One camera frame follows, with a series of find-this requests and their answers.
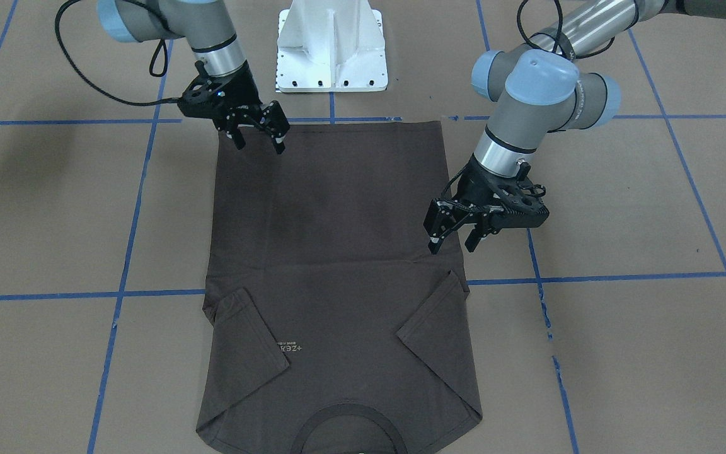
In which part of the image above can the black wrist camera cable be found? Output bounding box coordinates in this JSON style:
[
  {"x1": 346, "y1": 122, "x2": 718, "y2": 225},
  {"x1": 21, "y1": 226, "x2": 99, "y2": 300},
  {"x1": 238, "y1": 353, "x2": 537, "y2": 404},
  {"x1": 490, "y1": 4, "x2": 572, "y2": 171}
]
[{"x1": 54, "y1": 0, "x2": 187, "y2": 108}]

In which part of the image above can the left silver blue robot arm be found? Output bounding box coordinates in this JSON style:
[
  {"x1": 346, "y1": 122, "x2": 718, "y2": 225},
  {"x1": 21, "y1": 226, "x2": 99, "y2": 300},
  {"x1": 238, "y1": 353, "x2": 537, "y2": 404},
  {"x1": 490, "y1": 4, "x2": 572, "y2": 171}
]
[{"x1": 423, "y1": 1, "x2": 726, "y2": 254}]

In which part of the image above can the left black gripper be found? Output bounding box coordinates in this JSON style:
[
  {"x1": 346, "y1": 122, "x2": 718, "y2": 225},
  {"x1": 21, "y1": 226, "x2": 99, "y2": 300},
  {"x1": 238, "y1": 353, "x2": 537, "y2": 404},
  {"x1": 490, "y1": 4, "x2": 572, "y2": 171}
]
[{"x1": 423, "y1": 157, "x2": 515, "y2": 255}]

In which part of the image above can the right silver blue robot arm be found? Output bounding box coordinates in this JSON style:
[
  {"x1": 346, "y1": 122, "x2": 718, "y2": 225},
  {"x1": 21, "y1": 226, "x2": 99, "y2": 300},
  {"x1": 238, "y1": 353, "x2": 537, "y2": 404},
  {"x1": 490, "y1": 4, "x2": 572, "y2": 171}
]
[{"x1": 97, "y1": 1, "x2": 290, "y2": 154}]

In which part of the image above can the brown t-shirt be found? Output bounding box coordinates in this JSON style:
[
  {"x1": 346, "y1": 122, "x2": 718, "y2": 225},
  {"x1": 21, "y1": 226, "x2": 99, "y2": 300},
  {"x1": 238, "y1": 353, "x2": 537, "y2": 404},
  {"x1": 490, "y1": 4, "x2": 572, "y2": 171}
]
[{"x1": 196, "y1": 121, "x2": 482, "y2": 453}]

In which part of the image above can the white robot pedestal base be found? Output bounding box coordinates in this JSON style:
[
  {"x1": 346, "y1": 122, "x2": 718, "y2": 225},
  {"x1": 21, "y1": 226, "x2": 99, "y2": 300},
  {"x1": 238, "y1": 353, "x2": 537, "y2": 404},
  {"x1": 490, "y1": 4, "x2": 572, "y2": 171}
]
[{"x1": 275, "y1": 1, "x2": 389, "y2": 93}]

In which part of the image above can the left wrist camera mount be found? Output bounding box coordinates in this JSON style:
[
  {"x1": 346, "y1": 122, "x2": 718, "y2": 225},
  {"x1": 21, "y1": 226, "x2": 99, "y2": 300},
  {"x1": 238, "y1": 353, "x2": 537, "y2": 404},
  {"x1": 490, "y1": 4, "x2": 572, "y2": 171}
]
[{"x1": 493, "y1": 160, "x2": 550, "y2": 228}]

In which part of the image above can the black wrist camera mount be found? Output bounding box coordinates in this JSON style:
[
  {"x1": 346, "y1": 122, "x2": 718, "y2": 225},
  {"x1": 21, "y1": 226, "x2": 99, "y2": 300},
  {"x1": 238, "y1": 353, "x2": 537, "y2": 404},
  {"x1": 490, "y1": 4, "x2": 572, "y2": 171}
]
[{"x1": 176, "y1": 76, "x2": 227, "y2": 121}]

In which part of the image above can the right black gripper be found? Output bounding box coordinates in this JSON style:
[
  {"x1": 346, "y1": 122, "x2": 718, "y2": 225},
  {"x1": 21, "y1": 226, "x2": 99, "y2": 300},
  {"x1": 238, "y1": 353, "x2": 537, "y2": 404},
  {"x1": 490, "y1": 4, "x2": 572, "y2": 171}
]
[{"x1": 204, "y1": 61, "x2": 291, "y2": 155}]

